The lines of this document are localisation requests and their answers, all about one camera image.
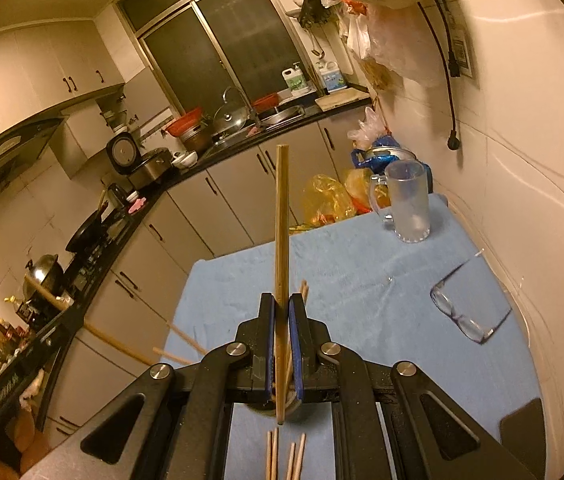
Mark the red bowl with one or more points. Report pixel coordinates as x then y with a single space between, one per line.
266 102

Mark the black utensil cup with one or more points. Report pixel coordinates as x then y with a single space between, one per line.
262 409

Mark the red plastic basin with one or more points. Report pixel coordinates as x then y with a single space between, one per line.
184 122

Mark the black range hood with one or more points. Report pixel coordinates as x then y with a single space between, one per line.
7 150

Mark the white hanging plastic bag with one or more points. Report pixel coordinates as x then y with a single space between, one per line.
402 45

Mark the steel wok with lid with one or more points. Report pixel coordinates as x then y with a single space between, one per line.
44 267

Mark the grey lower kitchen cabinets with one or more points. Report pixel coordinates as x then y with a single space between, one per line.
232 195

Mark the dark framed eyeglasses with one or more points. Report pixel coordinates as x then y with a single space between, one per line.
444 302

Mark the steel kitchen sink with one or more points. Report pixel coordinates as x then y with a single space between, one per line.
282 116

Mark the silver rice cooker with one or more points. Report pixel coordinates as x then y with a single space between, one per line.
149 167

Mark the black kitchen countertop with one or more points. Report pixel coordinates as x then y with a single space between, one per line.
222 151

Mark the white ceramic bowl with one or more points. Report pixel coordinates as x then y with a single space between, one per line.
190 159
177 160

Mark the black gas stove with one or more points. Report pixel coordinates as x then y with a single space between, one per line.
87 270

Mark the grey kitchen cabinets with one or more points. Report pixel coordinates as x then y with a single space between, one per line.
232 195
37 75

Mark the clear glass mug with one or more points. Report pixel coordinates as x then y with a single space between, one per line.
409 200

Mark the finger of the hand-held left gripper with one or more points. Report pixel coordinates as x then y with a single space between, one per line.
57 337

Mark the crumpled white shopping bag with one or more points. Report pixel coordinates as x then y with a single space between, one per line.
32 385

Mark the dark hanging bundle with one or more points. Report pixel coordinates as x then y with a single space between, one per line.
314 10

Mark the yellow plastic bag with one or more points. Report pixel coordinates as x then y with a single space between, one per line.
327 200

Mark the blue towel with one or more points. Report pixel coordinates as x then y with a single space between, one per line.
362 285

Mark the black flat object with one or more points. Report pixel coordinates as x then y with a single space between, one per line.
524 430

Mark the glass pot lid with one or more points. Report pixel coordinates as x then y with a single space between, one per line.
232 122

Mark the black frying pan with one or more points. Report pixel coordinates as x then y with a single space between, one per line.
84 237

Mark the brown hanging bag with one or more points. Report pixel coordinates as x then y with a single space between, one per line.
382 75

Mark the dark sliding window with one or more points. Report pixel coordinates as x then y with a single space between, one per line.
242 35

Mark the pink cloth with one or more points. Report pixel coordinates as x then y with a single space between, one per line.
138 206

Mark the bunch of wooden chopsticks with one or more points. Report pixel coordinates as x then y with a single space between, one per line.
272 460

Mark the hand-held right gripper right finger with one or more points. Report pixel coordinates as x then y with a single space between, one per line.
298 360

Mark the steel pot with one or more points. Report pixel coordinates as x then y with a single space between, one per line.
197 141

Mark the wall socket panel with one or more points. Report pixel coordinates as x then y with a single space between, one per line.
464 55

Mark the group of condiment bottles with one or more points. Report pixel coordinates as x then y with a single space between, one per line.
2 332

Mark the wooden cutting board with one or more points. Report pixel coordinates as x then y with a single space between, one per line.
342 99

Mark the wall shelf with dishes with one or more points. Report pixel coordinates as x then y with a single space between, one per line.
114 117

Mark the chrome sink faucet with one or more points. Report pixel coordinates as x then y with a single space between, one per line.
248 101

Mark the dark utensil holder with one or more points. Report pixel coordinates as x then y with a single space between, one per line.
117 197

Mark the white jug green label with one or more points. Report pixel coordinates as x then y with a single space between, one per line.
297 82

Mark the hanging metal ladle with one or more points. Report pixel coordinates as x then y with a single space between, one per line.
318 53

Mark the grey upper kitchen cabinets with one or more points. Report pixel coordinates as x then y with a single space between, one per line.
37 75

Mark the white jug blue label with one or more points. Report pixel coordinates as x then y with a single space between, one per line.
334 79

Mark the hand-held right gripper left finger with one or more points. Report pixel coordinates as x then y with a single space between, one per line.
267 355

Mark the single wooden chopstick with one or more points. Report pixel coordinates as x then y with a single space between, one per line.
122 346
282 220

